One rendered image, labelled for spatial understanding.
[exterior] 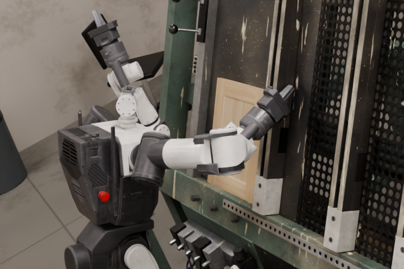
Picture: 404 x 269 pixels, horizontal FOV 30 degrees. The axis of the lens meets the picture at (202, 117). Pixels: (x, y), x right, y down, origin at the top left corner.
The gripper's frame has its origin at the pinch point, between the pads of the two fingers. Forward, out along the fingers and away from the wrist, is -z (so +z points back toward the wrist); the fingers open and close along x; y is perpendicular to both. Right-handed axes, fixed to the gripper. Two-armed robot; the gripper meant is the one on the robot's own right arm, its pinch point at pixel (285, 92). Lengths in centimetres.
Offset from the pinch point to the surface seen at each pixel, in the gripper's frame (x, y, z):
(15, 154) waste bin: -96, 356, 52
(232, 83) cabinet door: -4.1, 36.0, -0.8
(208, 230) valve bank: -45, 41, 40
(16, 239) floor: -108, 275, 95
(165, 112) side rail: -15, 78, 14
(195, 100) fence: -10, 57, 8
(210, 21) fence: 12, 54, -15
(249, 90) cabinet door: -4.8, 25.1, -0.2
